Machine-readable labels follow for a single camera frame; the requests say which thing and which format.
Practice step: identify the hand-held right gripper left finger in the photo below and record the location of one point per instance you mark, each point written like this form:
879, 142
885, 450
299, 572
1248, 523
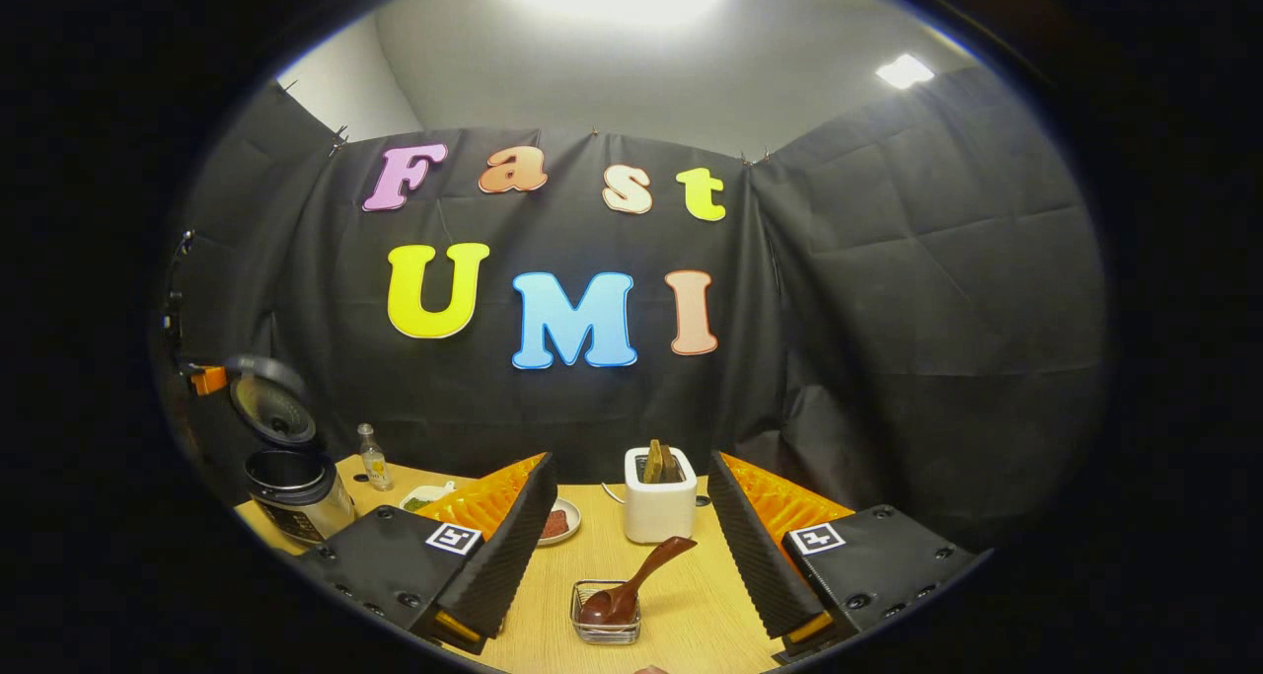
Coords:
513, 556

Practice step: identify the white toaster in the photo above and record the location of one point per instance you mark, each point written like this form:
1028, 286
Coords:
659, 511

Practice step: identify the brown wooden spoon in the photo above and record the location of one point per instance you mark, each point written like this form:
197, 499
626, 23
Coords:
631, 585

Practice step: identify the red meat piece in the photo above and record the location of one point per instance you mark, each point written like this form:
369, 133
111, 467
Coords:
555, 523

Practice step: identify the white round plate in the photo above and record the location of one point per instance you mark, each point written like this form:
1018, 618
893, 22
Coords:
567, 526

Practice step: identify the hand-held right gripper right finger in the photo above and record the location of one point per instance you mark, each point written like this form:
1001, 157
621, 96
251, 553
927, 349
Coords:
755, 565

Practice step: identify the small clear glass bottle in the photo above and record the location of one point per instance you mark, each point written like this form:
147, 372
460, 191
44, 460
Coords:
374, 462

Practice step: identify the white divided bean dish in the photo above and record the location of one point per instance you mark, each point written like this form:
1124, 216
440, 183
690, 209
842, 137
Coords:
424, 499

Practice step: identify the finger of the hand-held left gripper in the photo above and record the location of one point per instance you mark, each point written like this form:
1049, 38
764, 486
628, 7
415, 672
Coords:
209, 380

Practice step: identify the small ceiling light panel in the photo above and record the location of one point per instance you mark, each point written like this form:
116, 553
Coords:
904, 70

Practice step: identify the clear glass chopstick holder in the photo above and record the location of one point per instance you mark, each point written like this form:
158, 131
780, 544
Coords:
604, 633

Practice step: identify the dark grey rice cooker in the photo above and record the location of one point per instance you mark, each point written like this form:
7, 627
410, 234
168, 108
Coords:
296, 486

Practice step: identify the brown toast slice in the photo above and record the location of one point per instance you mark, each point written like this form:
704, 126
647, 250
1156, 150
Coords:
654, 462
671, 465

